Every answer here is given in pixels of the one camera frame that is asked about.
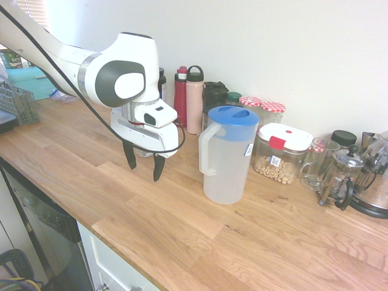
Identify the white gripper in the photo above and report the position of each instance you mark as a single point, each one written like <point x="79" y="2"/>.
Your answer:
<point x="142" y="138"/>

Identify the translucent pitcher with blue lid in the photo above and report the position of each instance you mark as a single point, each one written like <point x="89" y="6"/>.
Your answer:
<point x="227" y="169"/>

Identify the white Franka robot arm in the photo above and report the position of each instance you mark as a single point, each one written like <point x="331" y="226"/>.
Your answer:
<point x="91" y="69"/>

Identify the red water bottle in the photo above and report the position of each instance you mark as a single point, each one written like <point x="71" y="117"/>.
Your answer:
<point x="180" y="100"/>

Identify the pink water bottle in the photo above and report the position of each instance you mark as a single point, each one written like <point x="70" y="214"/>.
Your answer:
<point x="194" y="103"/>

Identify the black Vega protein tub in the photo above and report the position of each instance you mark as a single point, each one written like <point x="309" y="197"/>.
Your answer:
<point x="163" y="85"/>

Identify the clear zip bag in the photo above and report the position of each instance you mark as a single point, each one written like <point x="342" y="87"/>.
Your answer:
<point x="60" y="97"/>

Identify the white cabinet drawer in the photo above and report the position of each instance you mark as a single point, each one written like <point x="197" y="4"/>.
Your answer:
<point x="106" y="263"/>

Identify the jar with green lid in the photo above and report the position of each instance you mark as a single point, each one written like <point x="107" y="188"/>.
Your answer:
<point x="233" y="97"/>

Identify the stainless steel dishwasher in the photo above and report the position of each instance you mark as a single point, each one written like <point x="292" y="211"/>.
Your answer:
<point x="51" y="230"/>

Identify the tall jar red gingham lid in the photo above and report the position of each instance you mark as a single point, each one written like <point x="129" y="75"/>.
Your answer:
<point x="272" y="107"/>
<point x="250" y="101"/>

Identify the metal drawer knob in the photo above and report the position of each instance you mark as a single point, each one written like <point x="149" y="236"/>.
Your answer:
<point x="105" y="287"/>

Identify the grey dish rack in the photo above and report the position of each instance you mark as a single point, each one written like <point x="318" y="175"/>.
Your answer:
<point x="21" y="106"/>

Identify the teal bread box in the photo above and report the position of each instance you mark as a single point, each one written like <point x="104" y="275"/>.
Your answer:
<point x="30" y="86"/>

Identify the cereal container with white lid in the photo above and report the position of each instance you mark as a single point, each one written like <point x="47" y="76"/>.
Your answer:
<point x="285" y="136"/>

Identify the black tray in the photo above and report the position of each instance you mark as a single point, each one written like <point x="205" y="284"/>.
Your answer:
<point x="6" y="124"/>

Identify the green oatmeal cup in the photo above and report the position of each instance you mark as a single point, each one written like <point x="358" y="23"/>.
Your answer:
<point x="12" y="60"/>

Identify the clear glass mug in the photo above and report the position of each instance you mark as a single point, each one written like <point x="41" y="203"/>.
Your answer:
<point x="315" y="169"/>

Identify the small jar red gingham lid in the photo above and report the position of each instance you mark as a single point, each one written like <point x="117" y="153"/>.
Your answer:
<point x="318" y="149"/>

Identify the white window blind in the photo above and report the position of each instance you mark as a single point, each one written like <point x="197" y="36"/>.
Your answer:
<point x="39" y="15"/>

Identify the glass French press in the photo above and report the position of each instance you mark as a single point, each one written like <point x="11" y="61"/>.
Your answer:
<point x="342" y="175"/>

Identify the jar with black lid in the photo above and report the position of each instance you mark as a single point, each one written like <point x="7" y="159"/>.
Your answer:
<point x="343" y="137"/>

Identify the stainless steel kettle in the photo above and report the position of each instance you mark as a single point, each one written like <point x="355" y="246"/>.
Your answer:
<point x="376" y="194"/>

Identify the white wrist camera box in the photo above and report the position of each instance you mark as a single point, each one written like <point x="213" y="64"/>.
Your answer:
<point x="160" y="116"/>

